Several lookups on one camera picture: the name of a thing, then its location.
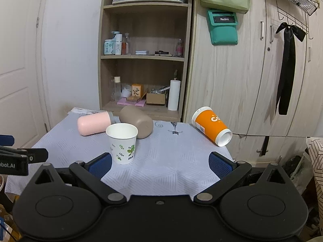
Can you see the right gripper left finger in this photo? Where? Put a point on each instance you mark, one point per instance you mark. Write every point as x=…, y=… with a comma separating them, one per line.
x=88, y=176

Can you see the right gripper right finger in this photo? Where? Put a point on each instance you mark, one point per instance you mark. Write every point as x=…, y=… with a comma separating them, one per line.
x=230, y=176

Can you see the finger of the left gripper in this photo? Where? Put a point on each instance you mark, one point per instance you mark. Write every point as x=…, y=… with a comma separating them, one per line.
x=36, y=155

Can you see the white floral paper cup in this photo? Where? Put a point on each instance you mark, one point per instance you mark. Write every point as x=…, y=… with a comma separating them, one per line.
x=122, y=142

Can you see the pink cup grey band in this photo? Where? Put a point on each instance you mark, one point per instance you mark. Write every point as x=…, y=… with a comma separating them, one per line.
x=96, y=123

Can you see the orange paper cup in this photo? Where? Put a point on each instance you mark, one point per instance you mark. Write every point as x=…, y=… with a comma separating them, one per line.
x=205, y=120

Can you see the taupe plastic cup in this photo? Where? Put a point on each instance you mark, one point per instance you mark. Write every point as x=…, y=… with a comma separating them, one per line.
x=133, y=115

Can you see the small white cup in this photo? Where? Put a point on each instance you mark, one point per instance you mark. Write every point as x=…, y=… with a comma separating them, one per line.
x=126, y=91

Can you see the white door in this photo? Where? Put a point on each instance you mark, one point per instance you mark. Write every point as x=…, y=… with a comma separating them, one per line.
x=21, y=112

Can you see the lavender patterned tablecloth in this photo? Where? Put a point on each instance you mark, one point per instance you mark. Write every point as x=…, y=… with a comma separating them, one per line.
x=173, y=160

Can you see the clear bottle beige cap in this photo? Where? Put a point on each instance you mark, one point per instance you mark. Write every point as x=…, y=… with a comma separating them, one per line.
x=117, y=94

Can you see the pink flat box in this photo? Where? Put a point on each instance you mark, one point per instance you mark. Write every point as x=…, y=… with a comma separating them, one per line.
x=139, y=103

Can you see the light wood wardrobe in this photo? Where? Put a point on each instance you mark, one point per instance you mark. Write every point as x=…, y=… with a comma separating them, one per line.
x=239, y=82

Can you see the orange floral box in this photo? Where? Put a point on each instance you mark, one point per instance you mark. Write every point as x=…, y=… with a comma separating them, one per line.
x=137, y=90

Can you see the small cardboard box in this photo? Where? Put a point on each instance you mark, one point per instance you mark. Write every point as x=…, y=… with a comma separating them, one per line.
x=155, y=98

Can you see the white paper towel roll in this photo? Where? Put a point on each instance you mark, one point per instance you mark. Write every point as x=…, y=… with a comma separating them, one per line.
x=174, y=94

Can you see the black ribbon bow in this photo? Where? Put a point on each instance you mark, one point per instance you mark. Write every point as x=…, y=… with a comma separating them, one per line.
x=288, y=66

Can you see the teal white can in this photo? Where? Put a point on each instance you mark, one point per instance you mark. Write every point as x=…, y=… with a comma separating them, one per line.
x=109, y=47

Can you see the pink small bottle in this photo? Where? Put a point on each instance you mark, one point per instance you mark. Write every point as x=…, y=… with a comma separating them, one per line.
x=179, y=48

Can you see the red liquid bottle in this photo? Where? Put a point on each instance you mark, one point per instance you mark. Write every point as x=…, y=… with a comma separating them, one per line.
x=125, y=44

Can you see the white blue spray bottle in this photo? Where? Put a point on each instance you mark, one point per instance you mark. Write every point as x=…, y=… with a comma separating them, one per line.
x=117, y=37

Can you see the teal Redmi pouch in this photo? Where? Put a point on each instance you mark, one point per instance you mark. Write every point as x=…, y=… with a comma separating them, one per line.
x=222, y=27

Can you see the wooden bookshelf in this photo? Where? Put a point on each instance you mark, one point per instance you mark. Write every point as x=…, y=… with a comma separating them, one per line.
x=154, y=28

